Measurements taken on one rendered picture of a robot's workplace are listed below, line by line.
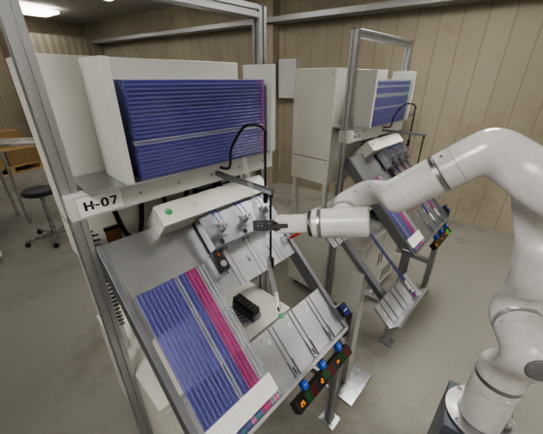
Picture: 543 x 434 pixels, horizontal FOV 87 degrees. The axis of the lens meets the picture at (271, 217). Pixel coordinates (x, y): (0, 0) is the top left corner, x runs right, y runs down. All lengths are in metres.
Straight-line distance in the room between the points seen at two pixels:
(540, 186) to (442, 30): 3.52
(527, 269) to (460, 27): 3.50
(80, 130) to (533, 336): 1.31
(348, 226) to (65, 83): 0.88
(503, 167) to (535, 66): 3.39
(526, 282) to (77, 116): 1.25
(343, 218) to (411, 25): 3.60
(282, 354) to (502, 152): 0.87
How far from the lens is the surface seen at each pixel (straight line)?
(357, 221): 0.79
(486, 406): 1.16
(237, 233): 1.10
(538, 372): 0.95
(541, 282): 0.89
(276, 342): 1.12
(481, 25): 4.14
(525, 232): 0.88
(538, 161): 0.76
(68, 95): 1.05
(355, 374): 2.10
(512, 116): 4.13
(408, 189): 0.74
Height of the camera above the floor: 1.66
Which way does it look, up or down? 26 degrees down
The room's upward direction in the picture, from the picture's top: straight up
